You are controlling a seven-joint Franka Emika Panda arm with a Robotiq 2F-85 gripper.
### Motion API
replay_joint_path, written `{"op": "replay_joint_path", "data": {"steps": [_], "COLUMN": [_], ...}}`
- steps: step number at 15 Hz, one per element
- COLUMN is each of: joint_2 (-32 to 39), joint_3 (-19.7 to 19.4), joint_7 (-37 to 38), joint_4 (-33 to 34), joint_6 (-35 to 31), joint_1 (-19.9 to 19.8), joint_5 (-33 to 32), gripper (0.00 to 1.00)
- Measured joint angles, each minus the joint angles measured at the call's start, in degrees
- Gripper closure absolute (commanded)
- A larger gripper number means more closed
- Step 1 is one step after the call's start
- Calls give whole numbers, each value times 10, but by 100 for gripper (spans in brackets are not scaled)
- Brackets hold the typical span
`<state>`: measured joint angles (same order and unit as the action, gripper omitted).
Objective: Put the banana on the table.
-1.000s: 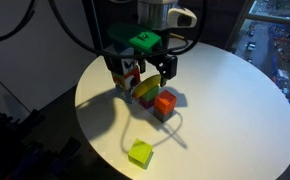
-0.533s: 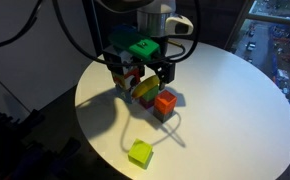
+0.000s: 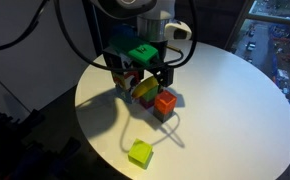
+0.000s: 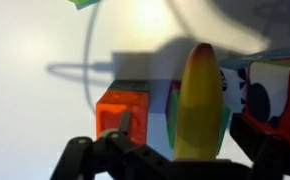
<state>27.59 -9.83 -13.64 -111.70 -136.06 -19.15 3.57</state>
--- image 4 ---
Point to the green cube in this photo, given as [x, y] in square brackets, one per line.
[172, 116]

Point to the orange cube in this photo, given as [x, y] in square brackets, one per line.
[113, 113]

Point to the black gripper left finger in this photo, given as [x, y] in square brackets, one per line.
[115, 156]

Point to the yellow banana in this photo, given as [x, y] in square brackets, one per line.
[200, 106]

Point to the lime yellow cube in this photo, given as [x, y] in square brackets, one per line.
[83, 3]

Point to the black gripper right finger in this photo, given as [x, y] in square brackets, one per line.
[275, 160]

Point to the red white picture cube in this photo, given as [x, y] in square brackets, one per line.
[285, 100]

